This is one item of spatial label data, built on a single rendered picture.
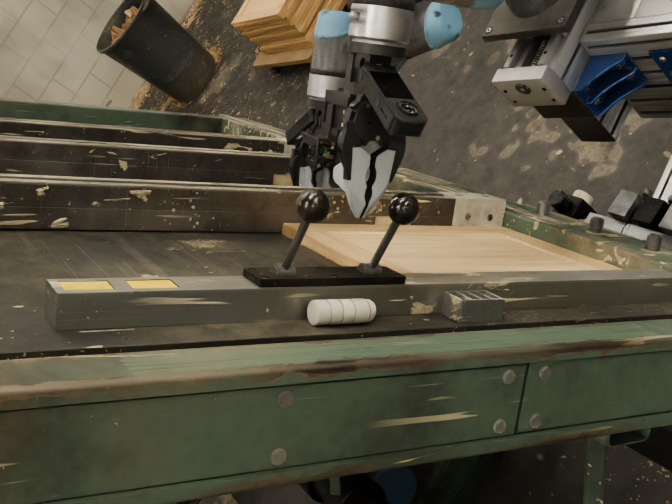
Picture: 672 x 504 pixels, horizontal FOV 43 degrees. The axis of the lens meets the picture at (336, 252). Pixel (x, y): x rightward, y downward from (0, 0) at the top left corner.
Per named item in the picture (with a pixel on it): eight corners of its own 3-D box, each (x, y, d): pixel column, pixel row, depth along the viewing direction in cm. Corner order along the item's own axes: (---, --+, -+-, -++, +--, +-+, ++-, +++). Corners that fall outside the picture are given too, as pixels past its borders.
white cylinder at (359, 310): (316, 329, 97) (375, 326, 101) (320, 304, 96) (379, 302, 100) (304, 321, 99) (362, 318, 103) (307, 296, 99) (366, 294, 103)
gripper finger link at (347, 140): (363, 179, 107) (373, 109, 105) (371, 181, 106) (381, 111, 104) (331, 177, 105) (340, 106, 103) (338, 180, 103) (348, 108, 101)
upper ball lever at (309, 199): (299, 290, 100) (340, 205, 92) (270, 291, 98) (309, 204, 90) (288, 267, 102) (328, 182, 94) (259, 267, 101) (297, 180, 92)
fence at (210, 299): (680, 302, 134) (686, 277, 133) (54, 331, 85) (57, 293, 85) (655, 292, 138) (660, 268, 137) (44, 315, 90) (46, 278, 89)
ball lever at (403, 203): (384, 288, 106) (430, 207, 98) (358, 289, 104) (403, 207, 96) (372, 266, 109) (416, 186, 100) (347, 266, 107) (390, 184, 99)
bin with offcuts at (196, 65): (233, 46, 572) (157, -19, 536) (195, 110, 561) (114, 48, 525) (198, 52, 614) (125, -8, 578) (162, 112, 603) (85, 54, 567)
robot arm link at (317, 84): (302, 71, 153) (341, 76, 157) (298, 97, 154) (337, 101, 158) (322, 75, 146) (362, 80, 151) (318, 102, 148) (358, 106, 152)
